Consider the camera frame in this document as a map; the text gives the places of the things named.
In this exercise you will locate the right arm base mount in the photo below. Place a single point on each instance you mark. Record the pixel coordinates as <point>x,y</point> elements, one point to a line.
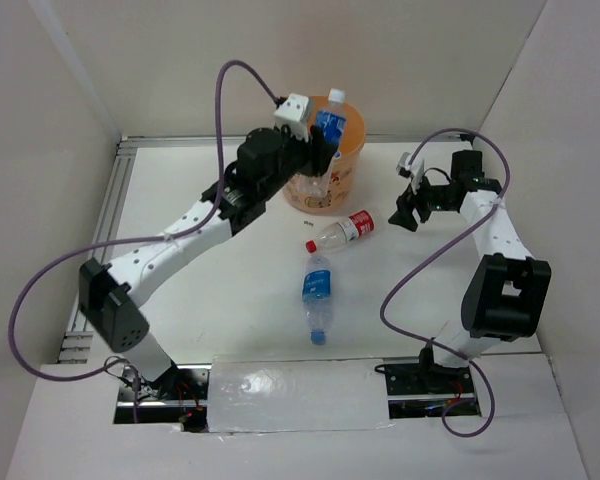
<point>413,392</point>

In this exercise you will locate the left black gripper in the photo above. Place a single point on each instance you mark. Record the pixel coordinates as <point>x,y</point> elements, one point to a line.
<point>318,160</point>

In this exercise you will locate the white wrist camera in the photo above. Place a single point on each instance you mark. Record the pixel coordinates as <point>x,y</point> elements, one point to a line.
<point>294,112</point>
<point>411,169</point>

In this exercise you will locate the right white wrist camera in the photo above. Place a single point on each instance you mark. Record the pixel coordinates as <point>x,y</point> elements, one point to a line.
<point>411,169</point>

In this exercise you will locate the blue-label bottle white cap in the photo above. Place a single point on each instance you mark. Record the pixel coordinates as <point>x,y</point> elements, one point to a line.
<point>331,118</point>

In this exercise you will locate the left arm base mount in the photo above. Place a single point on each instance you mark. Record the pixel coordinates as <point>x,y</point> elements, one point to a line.
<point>186,407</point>

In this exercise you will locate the red-label clear bottle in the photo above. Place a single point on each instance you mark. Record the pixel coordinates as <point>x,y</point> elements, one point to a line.
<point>339,234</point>

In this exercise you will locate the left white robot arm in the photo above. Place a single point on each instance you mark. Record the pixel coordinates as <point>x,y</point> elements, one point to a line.
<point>111,295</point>

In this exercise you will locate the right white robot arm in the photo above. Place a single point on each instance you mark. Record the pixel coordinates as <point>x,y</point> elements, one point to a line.
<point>505,297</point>

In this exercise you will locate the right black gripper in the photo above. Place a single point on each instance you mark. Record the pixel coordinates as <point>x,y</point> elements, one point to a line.
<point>407,203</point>

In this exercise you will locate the blue-label bottle blue cap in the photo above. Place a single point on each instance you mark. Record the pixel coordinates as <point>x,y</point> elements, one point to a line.
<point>317,298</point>

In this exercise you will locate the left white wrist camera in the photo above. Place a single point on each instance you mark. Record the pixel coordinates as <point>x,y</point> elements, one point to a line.
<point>294,112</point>

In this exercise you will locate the orange capybara plastic bin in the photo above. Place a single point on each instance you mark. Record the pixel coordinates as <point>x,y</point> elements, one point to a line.
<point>343,172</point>

